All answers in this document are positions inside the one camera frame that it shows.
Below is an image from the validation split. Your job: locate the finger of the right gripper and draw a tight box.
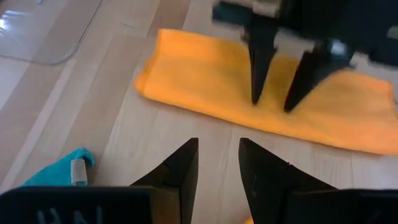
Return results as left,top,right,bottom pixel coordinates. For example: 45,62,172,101
241,17,279,105
284,39,354,113

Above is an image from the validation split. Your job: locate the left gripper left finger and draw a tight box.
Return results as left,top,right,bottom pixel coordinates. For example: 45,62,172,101
130,138,199,224

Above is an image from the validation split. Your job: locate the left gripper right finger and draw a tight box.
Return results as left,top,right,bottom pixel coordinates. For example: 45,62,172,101
238,138,337,224

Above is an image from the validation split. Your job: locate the teal microfiber towel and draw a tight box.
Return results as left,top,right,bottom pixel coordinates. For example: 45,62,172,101
20,147,96,187

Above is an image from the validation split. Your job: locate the clear plastic bin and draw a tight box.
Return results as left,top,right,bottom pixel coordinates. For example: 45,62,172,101
0,0,104,66

